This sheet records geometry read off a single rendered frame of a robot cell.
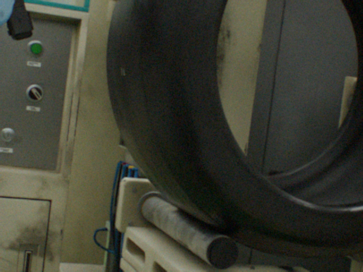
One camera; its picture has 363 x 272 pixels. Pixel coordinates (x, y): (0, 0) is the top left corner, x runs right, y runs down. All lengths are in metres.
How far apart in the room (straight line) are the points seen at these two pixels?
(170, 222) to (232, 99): 0.33
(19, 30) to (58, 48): 0.70
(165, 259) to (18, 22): 0.40
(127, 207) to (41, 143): 0.43
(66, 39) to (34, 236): 0.45
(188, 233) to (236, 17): 0.48
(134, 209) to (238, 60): 0.34
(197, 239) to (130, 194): 0.30
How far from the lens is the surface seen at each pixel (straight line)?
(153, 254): 1.13
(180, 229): 1.09
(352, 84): 1.61
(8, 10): 0.86
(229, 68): 1.35
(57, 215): 1.64
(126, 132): 1.07
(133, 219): 1.30
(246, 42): 1.37
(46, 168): 1.67
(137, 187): 1.29
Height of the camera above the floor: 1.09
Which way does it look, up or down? 3 degrees down
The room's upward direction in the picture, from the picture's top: 7 degrees clockwise
